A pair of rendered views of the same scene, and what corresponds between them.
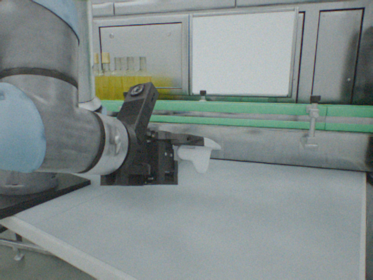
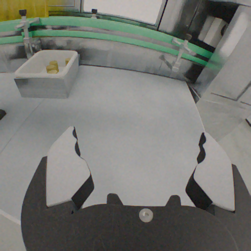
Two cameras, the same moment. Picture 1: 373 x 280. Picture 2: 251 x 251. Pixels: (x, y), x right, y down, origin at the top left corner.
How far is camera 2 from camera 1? 0.47 m
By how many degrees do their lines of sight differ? 47
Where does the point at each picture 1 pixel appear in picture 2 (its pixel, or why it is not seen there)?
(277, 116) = (153, 40)
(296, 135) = (162, 56)
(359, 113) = (195, 50)
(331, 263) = not seen: hidden behind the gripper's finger
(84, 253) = not seen: hidden behind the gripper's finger
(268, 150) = (143, 63)
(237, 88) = (120, 11)
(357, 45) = (196, 7)
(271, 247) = (179, 170)
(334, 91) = (178, 30)
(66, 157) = not seen: outside the picture
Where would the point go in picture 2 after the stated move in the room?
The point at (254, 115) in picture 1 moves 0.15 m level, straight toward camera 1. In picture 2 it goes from (137, 36) to (146, 45)
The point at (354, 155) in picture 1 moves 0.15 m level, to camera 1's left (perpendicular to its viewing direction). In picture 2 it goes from (185, 73) to (168, 71)
